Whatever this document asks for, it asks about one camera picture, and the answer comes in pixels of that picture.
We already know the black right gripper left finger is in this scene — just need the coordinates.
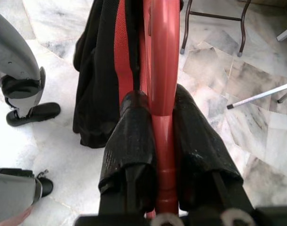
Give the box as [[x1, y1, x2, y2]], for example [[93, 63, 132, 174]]
[[98, 90, 158, 214]]

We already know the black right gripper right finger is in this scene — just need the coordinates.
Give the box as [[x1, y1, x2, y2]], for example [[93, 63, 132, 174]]
[[173, 83, 255, 212]]

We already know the black shirt with red stripe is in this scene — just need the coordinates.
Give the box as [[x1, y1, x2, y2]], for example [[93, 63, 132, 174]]
[[72, 0, 144, 149]]

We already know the red hanger with pink hook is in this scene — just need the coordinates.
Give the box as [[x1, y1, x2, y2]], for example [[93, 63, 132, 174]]
[[137, 0, 182, 226]]

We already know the silver metal clothes rack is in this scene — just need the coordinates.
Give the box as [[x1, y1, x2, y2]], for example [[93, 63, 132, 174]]
[[226, 23, 287, 111]]

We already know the black robot right foot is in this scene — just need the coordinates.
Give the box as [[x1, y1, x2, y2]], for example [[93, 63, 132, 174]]
[[36, 169, 54, 199]]

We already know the black robot foot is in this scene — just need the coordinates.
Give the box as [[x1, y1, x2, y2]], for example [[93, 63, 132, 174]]
[[6, 102, 62, 127], [36, 169, 54, 199]]

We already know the black robot left foot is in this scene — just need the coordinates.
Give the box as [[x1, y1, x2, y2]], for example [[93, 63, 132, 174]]
[[6, 102, 62, 127]]

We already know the grey robot right leg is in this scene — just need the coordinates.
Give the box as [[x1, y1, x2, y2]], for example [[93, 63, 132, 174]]
[[0, 168, 44, 226]]

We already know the dark brown metal leg frame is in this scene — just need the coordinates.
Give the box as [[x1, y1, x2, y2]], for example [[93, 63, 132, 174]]
[[180, 0, 253, 57]]

